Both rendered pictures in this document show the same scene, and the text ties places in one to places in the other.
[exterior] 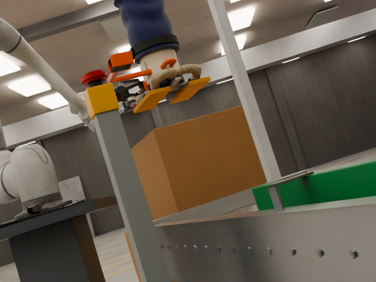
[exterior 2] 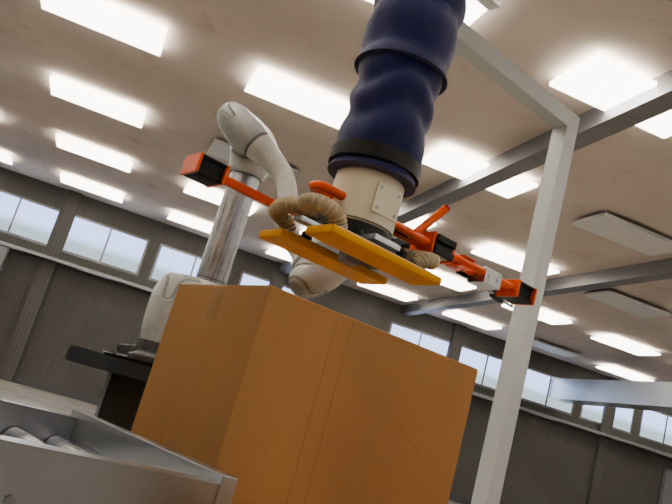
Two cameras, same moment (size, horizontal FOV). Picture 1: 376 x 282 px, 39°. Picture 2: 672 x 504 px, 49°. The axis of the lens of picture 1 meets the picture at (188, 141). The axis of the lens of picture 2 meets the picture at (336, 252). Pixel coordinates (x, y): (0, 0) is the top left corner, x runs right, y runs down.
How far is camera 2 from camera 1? 2.47 m
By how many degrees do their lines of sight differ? 74
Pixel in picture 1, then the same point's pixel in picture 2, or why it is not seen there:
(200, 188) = (160, 407)
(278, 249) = not seen: outside the picture
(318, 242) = not seen: outside the picture
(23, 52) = (257, 158)
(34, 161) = (156, 292)
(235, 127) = (241, 324)
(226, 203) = (122, 445)
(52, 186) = (155, 331)
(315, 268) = not seen: outside the picture
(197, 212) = (100, 432)
